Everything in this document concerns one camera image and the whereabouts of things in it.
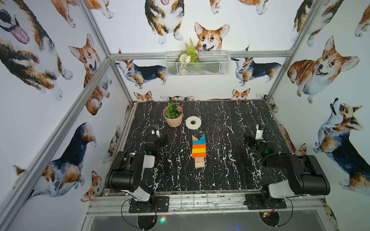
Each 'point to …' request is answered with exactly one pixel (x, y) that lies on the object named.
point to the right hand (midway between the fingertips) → (251, 131)
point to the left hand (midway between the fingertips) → (159, 130)
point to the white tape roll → (193, 122)
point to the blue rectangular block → (199, 142)
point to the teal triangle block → (203, 138)
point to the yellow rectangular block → (199, 150)
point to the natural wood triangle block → (194, 138)
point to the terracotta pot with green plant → (173, 113)
